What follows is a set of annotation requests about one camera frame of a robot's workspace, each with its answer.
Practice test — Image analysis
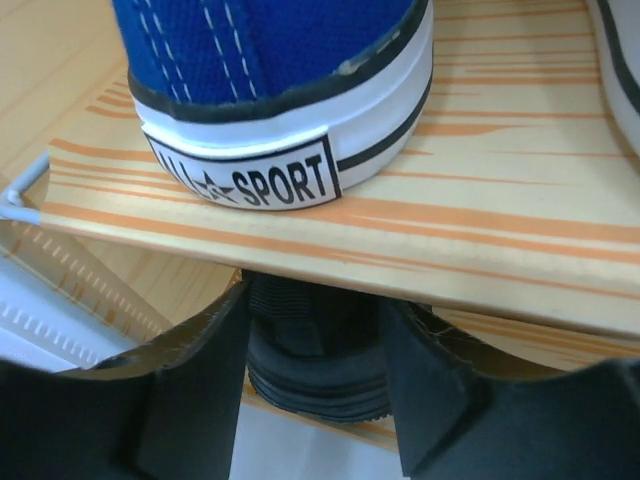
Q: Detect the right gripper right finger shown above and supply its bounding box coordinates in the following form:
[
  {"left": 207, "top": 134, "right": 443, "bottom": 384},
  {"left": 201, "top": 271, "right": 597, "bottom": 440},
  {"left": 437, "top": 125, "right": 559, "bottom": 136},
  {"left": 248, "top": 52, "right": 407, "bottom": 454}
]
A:
[{"left": 382, "top": 299, "right": 639, "bottom": 479}]

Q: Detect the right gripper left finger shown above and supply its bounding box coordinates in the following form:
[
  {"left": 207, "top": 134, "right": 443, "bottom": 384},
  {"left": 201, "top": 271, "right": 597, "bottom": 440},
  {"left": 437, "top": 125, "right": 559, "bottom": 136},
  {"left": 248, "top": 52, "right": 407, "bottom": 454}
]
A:
[{"left": 1, "top": 281, "right": 250, "bottom": 479}]

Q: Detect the black shoe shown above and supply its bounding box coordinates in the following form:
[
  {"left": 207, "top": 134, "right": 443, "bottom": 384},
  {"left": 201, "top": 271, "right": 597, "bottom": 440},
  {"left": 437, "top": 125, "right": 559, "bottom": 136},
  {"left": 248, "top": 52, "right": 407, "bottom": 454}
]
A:
[{"left": 247, "top": 273, "right": 391, "bottom": 424}]

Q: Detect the blue sneaker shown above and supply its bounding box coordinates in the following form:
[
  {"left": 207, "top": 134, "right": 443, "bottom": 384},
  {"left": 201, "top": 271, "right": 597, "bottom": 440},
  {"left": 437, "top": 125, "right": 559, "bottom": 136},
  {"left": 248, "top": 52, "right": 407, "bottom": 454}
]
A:
[
  {"left": 586, "top": 0, "right": 639, "bottom": 156},
  {"left": 112, "top": 0, "right": 434, "bottom": 211}
]

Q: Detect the wood pattern shoe cabinet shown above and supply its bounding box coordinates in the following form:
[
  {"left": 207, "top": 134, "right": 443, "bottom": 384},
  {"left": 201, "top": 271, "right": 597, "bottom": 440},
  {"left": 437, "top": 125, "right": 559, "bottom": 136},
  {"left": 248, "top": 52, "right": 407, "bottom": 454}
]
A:
[{"left": 1, "top": 1, "right": 639, "bottom": 380}]

